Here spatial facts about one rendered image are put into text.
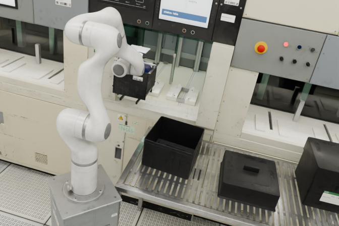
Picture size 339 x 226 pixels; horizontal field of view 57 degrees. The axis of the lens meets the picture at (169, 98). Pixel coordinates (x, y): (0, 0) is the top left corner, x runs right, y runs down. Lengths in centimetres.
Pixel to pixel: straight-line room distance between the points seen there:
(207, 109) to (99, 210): 85
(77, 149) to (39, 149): 126
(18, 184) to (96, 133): 157
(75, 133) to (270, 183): 99
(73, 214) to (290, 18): 142
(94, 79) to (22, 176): 174
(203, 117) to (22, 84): 129
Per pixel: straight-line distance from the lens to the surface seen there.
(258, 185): 168
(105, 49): 122
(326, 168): 173
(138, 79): 186
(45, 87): 235
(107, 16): 135
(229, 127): 203
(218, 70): 181
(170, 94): 223
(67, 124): 137
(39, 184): 280
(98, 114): 132
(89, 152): 144
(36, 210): 261
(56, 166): 269
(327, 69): 189
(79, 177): 151
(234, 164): 176
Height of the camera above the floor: 190
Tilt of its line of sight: 27 degrees down
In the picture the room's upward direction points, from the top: 9 degrees clockwise
